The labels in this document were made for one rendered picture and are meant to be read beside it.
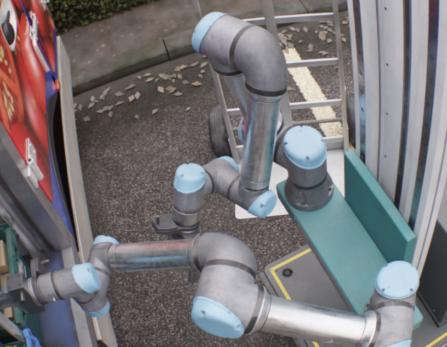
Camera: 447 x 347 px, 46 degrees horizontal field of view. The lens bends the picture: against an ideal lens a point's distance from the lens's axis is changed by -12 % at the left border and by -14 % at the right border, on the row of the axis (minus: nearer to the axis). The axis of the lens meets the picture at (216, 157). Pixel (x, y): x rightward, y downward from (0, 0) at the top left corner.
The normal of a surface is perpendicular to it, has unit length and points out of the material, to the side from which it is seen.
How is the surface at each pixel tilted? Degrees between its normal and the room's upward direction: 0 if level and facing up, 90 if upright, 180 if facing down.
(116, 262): 49
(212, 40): 55
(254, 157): 71
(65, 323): 0
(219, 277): 1
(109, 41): 9
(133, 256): 30
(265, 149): 80
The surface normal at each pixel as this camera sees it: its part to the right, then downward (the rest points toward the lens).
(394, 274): -0.16, -0.72
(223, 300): 0.13, -0.58
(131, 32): -0.15, -0.51
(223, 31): -0.42, -0.33
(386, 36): -0.90, 0.42
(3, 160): 0.26, 0.71
